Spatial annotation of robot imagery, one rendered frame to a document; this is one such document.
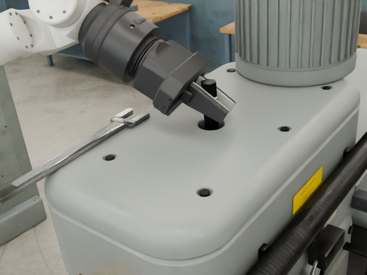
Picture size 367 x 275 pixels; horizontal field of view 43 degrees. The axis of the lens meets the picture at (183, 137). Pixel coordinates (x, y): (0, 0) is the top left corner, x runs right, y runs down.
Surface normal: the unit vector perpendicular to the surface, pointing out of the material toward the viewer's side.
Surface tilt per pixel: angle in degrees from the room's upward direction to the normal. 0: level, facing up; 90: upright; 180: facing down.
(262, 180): 45
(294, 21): 90
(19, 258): 0
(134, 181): 0
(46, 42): 58
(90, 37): 82
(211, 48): 90
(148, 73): 90
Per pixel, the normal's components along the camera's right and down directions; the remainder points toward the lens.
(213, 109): -0.41, 0.46
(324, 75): 0.27, 0.44
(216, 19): -0.61, 0.42
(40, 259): -0.08, -0.88
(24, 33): 0.93, -0.34
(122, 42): -0.13, 0.00
